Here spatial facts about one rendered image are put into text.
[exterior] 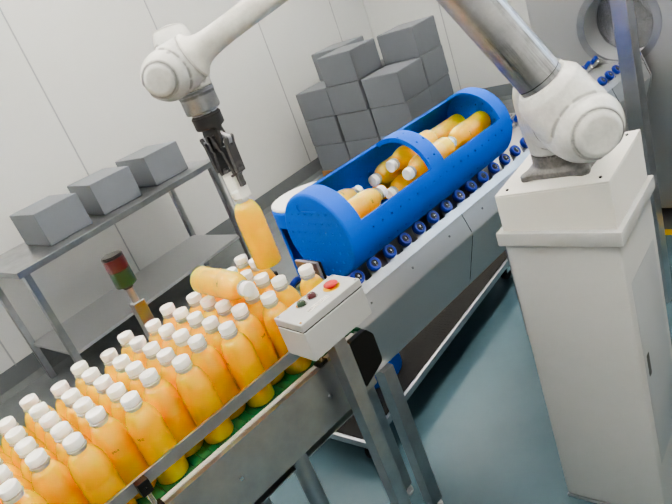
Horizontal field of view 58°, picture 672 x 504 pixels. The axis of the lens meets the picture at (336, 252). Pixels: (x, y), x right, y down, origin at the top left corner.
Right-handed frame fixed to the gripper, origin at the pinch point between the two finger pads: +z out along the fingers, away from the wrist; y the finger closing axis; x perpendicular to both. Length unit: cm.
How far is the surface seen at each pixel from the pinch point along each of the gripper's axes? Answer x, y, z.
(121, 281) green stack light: 28.8, 33.7, 16.4
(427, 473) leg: -18, -8, 118
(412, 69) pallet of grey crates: -315, 220, 52
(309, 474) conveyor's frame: 26, -22, 68
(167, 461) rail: 53, -21, 38
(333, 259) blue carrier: -18.2, -2.2, 33.0
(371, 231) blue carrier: -26.9, -12.5, 27.7
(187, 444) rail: 48, -21, 38
